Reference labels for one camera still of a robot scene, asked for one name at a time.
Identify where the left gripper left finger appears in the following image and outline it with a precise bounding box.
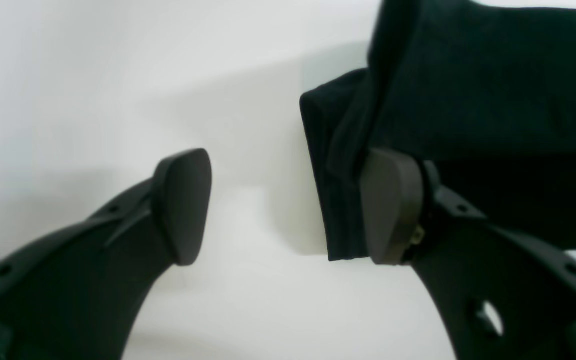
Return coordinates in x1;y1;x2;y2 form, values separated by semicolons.
0;148;212;360

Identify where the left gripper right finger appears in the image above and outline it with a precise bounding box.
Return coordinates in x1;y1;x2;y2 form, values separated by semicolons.
359;149;576;360

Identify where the black T-shirt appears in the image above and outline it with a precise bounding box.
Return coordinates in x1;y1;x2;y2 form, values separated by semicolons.
299;0;576;262

